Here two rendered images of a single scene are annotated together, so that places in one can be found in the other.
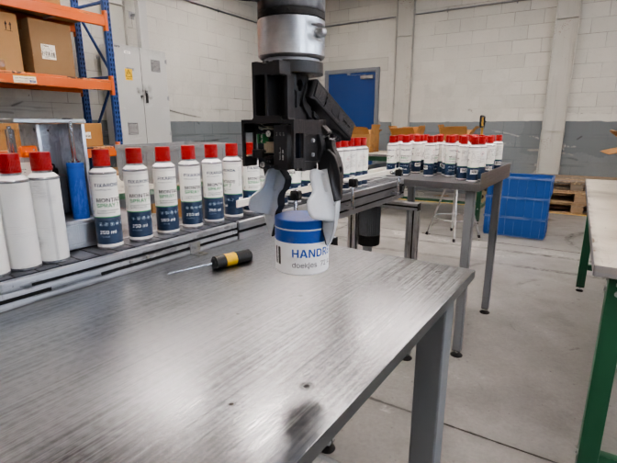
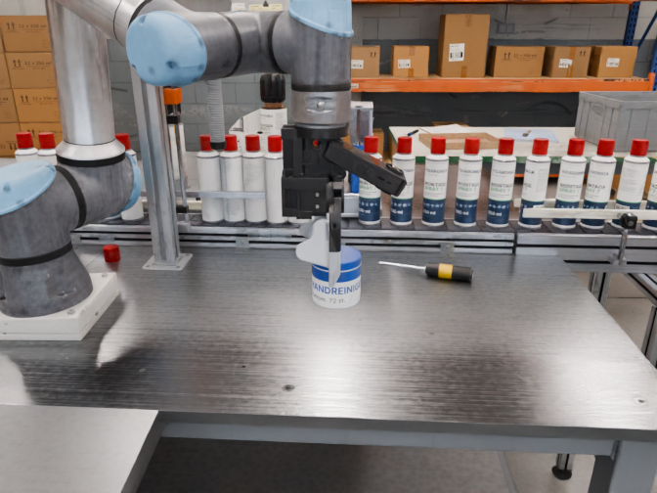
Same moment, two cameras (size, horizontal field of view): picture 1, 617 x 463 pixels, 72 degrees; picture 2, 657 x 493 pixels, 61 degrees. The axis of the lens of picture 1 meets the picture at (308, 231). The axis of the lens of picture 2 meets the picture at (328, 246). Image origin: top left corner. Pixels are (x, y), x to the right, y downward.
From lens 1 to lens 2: 0.65 m
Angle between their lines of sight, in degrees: 57
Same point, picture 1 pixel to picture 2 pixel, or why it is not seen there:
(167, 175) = (433, 168)
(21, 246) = not seen: hidden behind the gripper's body
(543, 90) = not seen: outside the picture
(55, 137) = (366, 116)
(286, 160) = (284, 207)
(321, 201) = (318, 247)
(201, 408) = (231, 358)
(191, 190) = (462, 187)
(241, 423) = (228, 378)
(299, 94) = (316, 153)
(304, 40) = (302, 112)
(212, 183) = (496, 183)
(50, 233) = not seen: hidden behind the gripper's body
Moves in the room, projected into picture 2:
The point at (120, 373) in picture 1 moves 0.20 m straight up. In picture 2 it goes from (242, 316) to (236, 210)
